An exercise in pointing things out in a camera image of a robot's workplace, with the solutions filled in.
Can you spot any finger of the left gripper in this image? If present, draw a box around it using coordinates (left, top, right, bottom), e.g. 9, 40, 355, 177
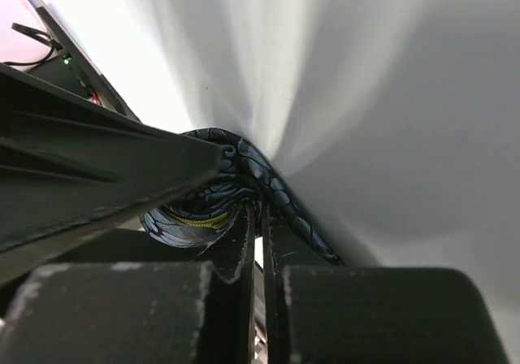
1, 66, 221, 284

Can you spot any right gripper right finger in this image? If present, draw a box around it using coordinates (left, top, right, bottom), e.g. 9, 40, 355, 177
262, 208, 509, 363

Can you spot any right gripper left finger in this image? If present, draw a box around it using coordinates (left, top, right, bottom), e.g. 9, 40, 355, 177
1, 207, 255, 363

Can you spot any navy floral patterned tie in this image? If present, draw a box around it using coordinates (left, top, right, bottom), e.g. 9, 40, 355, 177
140, 128, 344, 266

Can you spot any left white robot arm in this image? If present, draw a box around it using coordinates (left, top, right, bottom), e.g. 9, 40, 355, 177
1, 6, 221, 284

